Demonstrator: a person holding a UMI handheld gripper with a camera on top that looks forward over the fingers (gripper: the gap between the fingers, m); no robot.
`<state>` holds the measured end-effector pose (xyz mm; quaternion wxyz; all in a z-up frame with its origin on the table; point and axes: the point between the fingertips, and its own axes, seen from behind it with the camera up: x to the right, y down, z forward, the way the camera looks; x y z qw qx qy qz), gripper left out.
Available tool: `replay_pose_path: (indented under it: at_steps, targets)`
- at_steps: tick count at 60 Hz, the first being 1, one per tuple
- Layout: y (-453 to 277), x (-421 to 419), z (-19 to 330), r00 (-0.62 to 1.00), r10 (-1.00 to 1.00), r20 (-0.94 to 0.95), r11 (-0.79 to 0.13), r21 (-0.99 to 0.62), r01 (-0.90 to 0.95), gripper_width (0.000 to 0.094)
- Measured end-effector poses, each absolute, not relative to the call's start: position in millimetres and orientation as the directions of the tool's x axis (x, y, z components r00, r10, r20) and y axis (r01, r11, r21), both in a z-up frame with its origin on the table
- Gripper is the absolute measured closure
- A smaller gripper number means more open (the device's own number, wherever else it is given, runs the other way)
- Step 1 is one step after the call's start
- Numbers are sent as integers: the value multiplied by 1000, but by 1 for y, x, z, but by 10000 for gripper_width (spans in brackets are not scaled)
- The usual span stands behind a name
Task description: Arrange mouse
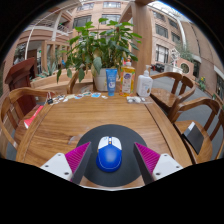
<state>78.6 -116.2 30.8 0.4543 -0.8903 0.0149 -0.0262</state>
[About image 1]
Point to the black binder clip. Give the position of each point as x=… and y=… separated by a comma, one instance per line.
x=50, y=101

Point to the long wooden planter box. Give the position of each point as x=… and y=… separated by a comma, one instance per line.
x=50, y=81

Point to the blue squeeze tube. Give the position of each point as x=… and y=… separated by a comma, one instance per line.
x=111, y=81

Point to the yellow-flowered green plant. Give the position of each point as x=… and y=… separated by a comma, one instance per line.
x=202, y=84

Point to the small white earbuds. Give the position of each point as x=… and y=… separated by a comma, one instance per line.
x=135, y=99

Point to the white pump bottle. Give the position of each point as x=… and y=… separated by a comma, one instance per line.
x=144, y=86

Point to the yellow liquid bottle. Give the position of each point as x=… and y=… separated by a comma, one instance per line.
x=127, y=81

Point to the wooden armchair behind plant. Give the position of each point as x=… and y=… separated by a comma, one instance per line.
x=71, y=85

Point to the small blue printed card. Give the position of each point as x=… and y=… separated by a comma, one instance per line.
x=96, y=95

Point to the black notebook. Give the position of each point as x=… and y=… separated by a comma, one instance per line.
x=193, y=137

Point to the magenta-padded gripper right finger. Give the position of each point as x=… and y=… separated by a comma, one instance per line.
x=163, y=165

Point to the wooden armchair with red packet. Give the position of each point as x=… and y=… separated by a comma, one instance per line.
x=20, y=95

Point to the spiky agave plant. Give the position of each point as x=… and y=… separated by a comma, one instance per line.
x=49, y=70

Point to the dark red wooden lectern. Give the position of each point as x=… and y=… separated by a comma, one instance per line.
x=20, y=76

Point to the green plant in white pot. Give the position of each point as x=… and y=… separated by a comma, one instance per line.
x=100, y=43

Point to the white statue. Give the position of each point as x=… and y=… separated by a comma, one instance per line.
x=175, y=56

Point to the blue and white computer mouse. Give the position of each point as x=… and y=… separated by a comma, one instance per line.
x=109, y=156

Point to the empty wooden armchair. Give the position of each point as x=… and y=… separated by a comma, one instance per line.
x=165, y=96

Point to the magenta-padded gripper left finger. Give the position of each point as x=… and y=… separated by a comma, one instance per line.
x=58, y=165

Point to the round black mouse pad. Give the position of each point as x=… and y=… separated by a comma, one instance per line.
x=111, y=178

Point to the wooden armchair with black notebook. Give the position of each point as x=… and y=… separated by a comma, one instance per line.
x=200, y=106

